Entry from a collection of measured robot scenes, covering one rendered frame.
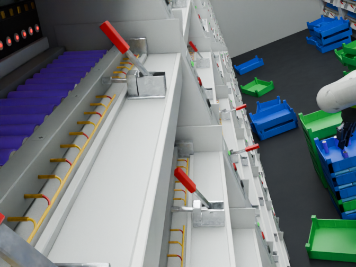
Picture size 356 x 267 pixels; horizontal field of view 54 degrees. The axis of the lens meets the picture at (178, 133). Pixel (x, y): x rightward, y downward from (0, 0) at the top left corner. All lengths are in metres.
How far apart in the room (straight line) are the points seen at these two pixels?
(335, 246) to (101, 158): 1.66
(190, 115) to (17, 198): 0.41
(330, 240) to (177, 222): 1.46
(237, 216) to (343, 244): 1.20
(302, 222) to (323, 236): 0.14
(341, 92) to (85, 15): 0.96
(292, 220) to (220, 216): 1.58
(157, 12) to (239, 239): 0.43
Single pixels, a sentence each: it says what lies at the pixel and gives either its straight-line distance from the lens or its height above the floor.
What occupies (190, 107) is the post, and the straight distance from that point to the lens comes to 0.59.
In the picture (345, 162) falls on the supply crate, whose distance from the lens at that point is 1.73.
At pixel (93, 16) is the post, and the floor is 1.36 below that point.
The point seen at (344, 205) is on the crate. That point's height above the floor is 0.12.
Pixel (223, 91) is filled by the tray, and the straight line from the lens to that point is 1.32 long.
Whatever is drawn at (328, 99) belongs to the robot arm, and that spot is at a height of 0.76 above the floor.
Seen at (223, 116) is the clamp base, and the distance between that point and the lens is 1.16.
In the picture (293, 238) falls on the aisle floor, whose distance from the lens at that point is 1.94.
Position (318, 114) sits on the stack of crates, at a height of 0.35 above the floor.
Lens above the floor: 1.38
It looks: 24 degrees down
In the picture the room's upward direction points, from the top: 25 degrees counter-clockwise
